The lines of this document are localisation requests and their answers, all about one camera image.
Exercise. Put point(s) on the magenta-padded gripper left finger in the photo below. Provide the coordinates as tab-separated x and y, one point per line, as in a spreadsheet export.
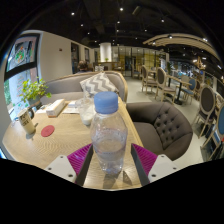
60	166

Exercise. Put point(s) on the framed food poster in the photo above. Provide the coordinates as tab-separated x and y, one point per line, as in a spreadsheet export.
20	53

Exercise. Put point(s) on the grey curved sofa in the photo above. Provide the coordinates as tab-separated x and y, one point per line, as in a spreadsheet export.
63	85

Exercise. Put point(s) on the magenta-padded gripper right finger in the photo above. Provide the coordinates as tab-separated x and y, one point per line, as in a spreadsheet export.
163	166

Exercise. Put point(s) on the green potted plant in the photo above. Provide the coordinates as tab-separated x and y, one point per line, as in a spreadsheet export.
33	90

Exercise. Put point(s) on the window with painted decoration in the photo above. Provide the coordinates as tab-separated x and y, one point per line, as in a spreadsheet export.
16	86

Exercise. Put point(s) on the grey white chevron pillow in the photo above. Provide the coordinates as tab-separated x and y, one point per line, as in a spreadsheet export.
98	84

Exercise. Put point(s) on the dark grey tufted armchair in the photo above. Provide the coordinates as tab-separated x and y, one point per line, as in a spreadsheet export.
163	130

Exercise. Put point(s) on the group of ceiling lights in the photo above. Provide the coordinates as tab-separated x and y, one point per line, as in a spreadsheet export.
121	9

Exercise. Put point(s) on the flat round red coaster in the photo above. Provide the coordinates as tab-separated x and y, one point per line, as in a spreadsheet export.
47	131

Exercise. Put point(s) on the clear blue-capped water bottle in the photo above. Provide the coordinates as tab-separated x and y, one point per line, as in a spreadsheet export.
108	140

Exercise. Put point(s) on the white box with orange side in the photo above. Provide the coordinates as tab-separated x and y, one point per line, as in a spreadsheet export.
55	107

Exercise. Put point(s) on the white mug with black print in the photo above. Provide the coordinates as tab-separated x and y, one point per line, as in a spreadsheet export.
26	121

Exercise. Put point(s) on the group of dining chairs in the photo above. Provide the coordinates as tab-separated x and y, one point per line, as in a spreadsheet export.
206	100

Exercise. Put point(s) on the clear plastic cup with straw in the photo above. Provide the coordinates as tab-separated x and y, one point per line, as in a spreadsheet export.
86	113

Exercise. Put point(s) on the person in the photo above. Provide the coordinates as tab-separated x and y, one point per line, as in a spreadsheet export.
82	66

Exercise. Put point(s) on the white and blue card pack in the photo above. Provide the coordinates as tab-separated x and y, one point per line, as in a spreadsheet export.
72	104

